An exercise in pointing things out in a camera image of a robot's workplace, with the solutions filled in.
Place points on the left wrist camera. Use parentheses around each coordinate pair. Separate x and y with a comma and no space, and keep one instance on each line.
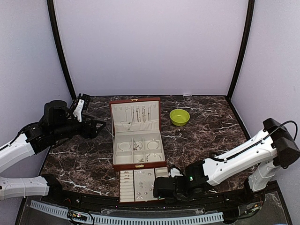
(79,105)

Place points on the brown wooden jewelry box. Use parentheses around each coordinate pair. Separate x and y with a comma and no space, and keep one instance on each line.
(136,132)

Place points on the black front rail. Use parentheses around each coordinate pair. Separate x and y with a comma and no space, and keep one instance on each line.
(226,201)

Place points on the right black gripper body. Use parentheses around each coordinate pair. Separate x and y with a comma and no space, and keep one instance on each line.
(177,198)

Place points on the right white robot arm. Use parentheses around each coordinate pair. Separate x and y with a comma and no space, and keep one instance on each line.
(271,148)

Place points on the green plastic bowl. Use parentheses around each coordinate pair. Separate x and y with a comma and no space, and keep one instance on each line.
(179,117)

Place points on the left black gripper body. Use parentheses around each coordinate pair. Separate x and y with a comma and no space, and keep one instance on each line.
(62,131)

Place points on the silver bangle with charm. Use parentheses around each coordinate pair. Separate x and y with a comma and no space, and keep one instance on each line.
(153,157)

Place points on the beige jewelry tray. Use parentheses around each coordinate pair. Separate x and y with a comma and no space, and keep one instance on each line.
(138,185)

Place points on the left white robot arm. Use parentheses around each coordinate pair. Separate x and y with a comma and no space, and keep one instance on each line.
(15,151)

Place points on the white slotted cable duct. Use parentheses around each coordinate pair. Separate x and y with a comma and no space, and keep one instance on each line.
(125,217)

